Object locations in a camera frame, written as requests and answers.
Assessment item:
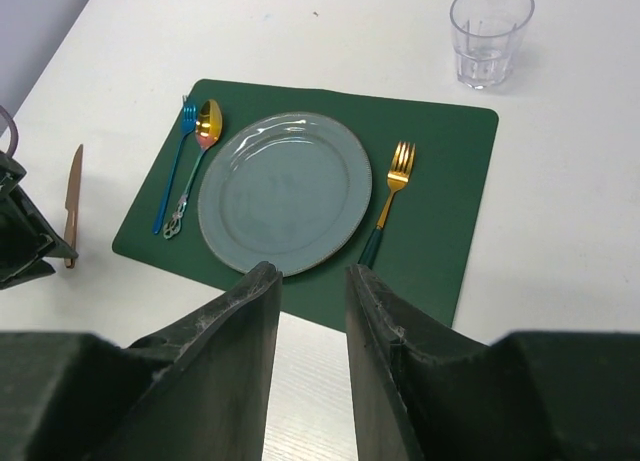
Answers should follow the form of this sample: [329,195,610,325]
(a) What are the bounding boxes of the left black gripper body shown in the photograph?
[1,152,78,289]

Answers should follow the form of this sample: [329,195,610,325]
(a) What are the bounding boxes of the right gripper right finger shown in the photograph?
[346,265,639,460]

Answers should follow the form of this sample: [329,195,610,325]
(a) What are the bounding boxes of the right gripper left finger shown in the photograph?
[1,262,282,460]

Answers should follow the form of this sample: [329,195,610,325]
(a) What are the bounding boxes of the copper knife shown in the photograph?
[64,144,84,249]

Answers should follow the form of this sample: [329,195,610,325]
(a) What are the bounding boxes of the blue plastic spoon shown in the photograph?
[152,95,197,235]

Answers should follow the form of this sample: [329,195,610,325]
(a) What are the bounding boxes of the gold iridescent spoon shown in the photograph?
[163,99,223,239]

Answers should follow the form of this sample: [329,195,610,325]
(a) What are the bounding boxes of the teal round plate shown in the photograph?
[198,112,372,277]

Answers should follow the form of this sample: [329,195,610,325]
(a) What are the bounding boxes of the dark green placemat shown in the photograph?
[112,79,498,331]

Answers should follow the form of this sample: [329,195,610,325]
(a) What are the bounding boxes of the gold fork green handle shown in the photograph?
[358,142,416,268]

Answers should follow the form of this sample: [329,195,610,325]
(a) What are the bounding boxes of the clear plastic cup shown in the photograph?
[449,0,535,90]

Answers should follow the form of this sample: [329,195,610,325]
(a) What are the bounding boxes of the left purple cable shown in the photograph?
[0,105,22,155]

